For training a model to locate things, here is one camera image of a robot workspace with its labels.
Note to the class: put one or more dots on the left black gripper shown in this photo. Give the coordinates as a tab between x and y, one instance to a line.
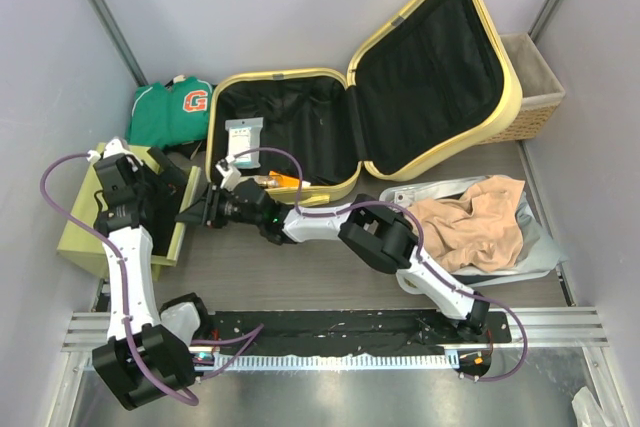
167	183

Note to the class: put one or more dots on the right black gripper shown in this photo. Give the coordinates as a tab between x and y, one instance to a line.
199	213

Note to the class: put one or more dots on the white tissue pack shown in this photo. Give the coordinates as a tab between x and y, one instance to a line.
243	141

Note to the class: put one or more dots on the yellow hard-shell suitcase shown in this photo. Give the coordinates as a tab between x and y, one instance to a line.
431	82

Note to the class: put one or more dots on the beige sock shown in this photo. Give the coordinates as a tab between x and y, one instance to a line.
477	229

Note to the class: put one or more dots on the white plastic mesh basket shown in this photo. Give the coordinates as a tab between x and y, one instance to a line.
500	277

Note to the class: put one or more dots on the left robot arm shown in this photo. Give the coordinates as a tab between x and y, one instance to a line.
146	355

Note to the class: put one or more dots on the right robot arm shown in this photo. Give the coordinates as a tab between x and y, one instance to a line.
381	234

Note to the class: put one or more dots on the dark cloth under jersey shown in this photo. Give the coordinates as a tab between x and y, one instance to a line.
187	150

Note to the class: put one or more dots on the green jersey with G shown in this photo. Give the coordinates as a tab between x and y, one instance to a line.
166	116

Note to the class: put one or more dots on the beige cosmetic bottle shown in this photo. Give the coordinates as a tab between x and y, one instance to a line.
267	181

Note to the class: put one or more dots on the orange tube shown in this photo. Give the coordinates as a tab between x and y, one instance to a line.
287	181

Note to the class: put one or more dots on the wicker basket with liner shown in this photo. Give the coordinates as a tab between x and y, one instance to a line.
542	91

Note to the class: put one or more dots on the white crumpled plastic bag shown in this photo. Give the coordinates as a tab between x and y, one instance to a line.
587	411

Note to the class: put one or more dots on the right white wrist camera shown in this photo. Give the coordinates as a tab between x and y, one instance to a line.
230	175

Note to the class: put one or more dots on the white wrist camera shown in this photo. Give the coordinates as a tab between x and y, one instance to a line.
230	175
114	147

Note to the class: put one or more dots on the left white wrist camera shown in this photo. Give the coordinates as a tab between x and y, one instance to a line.
114	147

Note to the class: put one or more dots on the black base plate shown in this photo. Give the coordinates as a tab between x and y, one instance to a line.
340	333

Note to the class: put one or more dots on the white slotted cable duct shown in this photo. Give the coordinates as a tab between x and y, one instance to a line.
252	363

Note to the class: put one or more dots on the aluminium rail frame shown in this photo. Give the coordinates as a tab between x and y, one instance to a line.
566	351

